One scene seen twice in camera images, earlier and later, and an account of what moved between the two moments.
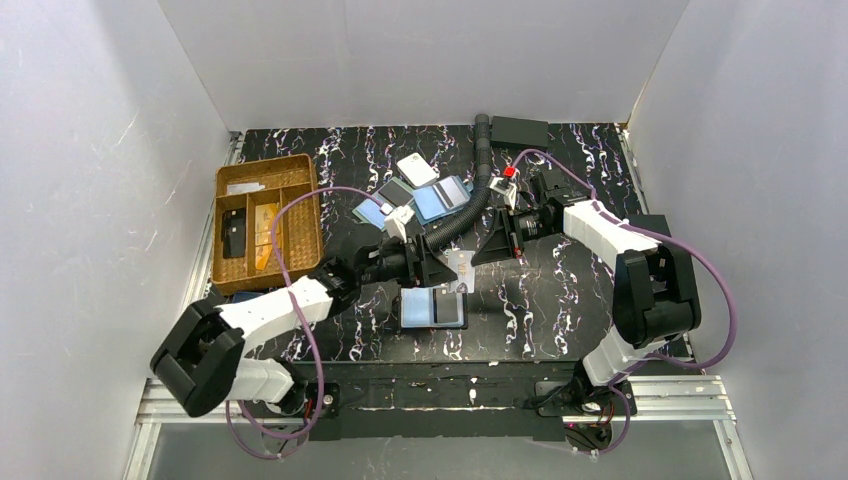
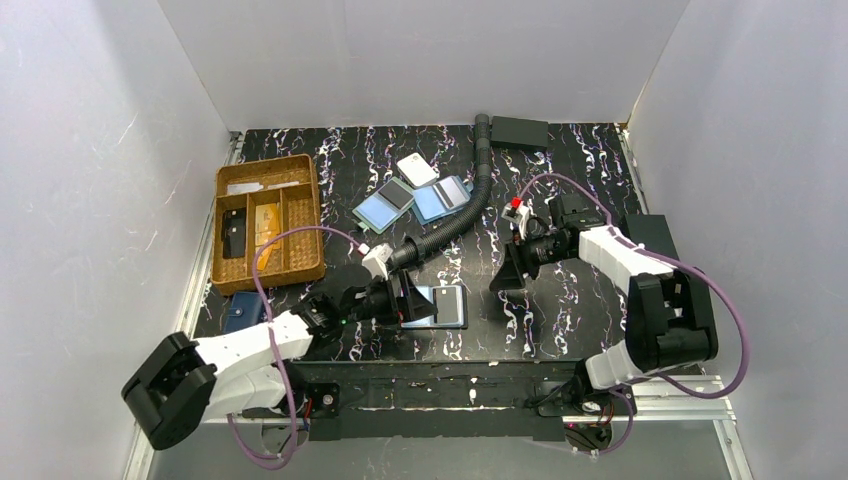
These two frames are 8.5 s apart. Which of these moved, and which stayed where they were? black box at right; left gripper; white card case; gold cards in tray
Moved: left gripper
Stayed: black box at right; white card case; gold cards in tray
